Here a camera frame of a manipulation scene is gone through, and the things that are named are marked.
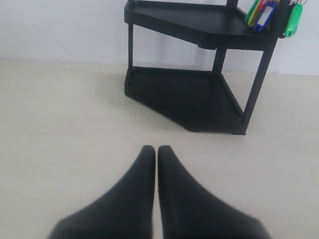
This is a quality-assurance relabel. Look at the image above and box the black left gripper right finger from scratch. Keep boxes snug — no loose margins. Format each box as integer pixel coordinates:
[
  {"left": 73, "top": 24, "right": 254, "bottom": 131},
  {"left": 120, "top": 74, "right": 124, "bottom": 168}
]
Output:
[{"left": 158, "top": 145, "right": 271, "bottom": 239}]

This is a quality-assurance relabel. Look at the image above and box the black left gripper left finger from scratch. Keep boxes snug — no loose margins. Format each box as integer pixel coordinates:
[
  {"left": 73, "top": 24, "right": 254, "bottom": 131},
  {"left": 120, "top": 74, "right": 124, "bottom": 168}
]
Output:
[{"left": 49, "top": 145, "right": 156, "bottom": 239}]

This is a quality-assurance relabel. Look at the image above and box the colourful key tag bunch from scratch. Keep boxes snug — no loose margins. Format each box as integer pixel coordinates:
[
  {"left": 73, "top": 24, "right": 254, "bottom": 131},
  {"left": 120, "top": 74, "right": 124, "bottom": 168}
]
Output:
[{"left": 244, "top": 0, "right": 307, "bottom": 39}]

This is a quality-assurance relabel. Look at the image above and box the black metal shelf rack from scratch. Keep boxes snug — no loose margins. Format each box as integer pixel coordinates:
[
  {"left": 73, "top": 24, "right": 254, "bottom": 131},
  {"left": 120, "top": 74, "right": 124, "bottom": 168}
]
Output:
[{"left": 124, "top": 0, "right": 290, "bottom": 135}]

